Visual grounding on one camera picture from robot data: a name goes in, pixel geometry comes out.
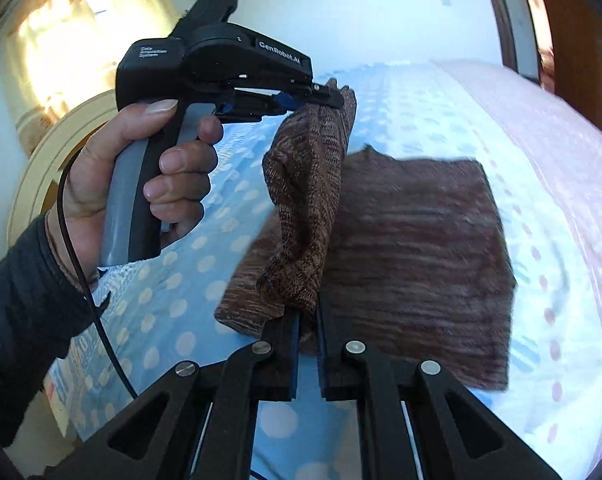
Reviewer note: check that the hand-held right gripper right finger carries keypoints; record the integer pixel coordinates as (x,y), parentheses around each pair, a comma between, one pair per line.
(333,360)

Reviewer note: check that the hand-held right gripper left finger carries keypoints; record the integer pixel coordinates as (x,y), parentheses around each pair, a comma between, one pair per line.
(276,360)

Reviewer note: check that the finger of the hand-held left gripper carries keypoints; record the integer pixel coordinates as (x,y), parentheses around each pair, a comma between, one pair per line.
(326,95)
(261,107)

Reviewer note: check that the brown knitted sweater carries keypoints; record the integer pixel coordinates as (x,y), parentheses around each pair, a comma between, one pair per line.
(406,260)

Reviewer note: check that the person's left forearm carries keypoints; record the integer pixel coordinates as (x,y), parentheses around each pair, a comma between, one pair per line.
(21,320)

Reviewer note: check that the person's left hand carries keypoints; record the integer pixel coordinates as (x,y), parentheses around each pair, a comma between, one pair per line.
(88,195)

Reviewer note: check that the blue and pink patterned bedsheet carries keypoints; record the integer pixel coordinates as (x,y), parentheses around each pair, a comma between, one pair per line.
(206,270)

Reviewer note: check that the yellow patterned curtain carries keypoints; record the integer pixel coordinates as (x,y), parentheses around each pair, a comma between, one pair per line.
(81,35)

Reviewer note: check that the cream arched headboard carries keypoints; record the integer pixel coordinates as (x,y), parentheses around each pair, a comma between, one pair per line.
(46,160)

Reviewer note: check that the brown wooden door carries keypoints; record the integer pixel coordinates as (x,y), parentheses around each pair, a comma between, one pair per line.
(581,60)

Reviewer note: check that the brown door frame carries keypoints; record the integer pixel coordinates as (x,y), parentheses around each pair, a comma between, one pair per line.
(498,10)

